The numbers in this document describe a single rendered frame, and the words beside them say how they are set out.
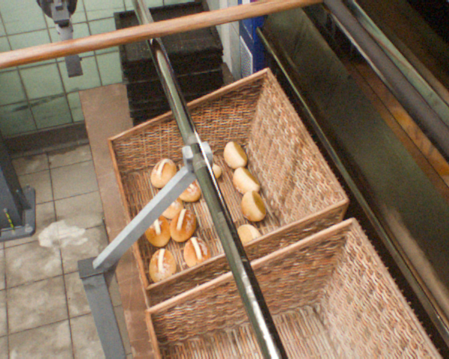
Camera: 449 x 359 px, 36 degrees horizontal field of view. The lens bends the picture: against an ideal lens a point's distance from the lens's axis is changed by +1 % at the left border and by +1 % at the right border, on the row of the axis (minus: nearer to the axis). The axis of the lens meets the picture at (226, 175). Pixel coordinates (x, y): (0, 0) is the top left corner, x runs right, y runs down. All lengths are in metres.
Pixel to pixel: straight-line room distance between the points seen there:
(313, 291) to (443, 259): 0.46
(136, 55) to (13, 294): 1.04
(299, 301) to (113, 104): 1.01
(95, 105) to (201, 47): 0.51
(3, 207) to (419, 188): 1.78
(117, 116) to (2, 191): 0.61
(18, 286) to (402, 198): 1.64
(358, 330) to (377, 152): 0.38
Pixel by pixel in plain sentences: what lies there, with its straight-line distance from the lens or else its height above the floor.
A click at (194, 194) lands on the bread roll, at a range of 1.85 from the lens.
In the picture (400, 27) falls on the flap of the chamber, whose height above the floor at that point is 1.41.
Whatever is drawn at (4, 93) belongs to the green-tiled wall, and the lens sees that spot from 2.95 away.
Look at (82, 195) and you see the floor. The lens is 2.84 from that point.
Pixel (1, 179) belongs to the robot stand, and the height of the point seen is 0.27.
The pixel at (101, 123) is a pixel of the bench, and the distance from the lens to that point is 2.22.
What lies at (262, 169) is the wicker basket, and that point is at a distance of 1.92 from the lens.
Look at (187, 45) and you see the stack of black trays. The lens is 1.97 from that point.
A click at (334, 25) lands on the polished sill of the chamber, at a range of 1.45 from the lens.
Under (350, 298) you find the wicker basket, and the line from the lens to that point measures 1.50.
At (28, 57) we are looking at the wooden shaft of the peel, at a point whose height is 1.20.
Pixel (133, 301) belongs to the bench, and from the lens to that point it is 1.69.
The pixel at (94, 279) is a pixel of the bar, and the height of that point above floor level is 0.94.
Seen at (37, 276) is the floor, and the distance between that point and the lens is 2.60.
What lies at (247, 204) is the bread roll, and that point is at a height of 0.65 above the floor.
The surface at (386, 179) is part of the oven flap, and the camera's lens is 1.34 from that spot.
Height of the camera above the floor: 1.91
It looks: 43 degrees down
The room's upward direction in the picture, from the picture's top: 4 degrees counter-clockwise
